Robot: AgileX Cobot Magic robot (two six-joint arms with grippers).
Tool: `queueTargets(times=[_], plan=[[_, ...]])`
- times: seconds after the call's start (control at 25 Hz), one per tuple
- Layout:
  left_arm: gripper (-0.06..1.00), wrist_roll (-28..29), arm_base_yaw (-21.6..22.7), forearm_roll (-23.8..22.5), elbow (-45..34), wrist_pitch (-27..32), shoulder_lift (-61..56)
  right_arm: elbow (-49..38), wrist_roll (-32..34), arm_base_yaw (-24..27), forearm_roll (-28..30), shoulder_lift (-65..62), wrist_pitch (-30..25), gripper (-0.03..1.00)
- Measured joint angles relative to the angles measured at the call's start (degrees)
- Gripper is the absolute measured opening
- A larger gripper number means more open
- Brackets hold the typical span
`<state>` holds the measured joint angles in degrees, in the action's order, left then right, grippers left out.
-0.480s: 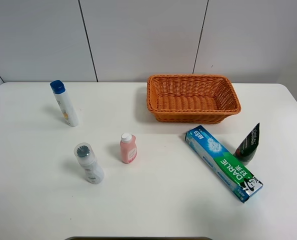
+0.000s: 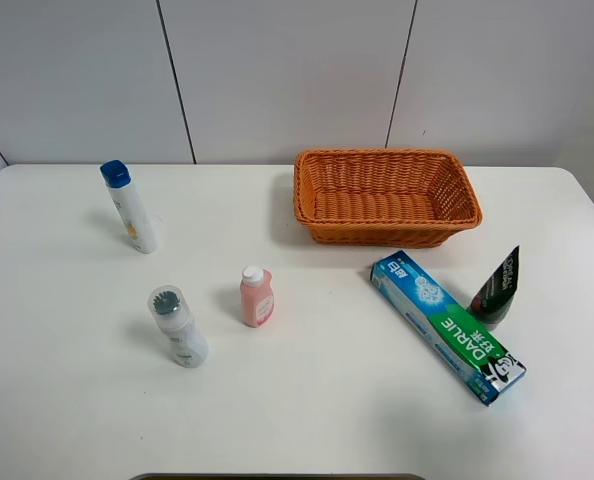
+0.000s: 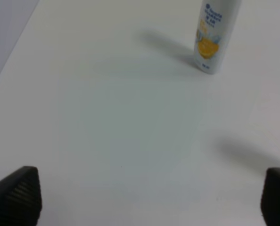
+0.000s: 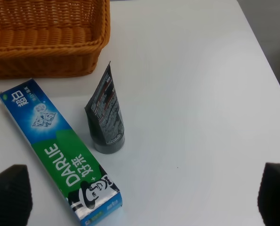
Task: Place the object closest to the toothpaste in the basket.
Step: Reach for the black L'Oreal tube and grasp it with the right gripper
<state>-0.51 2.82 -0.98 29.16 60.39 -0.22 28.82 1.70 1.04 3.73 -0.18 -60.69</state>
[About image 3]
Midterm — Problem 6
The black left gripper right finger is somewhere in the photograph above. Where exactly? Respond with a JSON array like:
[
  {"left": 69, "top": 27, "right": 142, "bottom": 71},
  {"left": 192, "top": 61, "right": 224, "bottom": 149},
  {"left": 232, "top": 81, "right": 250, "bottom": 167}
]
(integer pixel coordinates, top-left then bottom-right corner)
[{"left": 260, "top": 168, "right": 280, "bottom": 226}]

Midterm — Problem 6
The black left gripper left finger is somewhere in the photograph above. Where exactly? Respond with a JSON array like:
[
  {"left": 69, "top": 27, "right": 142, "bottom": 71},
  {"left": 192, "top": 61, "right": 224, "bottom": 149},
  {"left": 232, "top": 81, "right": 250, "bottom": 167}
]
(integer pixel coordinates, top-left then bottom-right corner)
[{"left": 0, "top": 166, "right": 42, "bottom": 226}]

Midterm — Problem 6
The white shampoo bottle blue cap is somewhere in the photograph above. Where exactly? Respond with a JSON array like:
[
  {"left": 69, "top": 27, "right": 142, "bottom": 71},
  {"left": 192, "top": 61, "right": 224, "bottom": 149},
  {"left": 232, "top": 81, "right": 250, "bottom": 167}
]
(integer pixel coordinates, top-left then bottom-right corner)
[{"left": 194, "top": 0, "right": 242, "bottom": 74}]

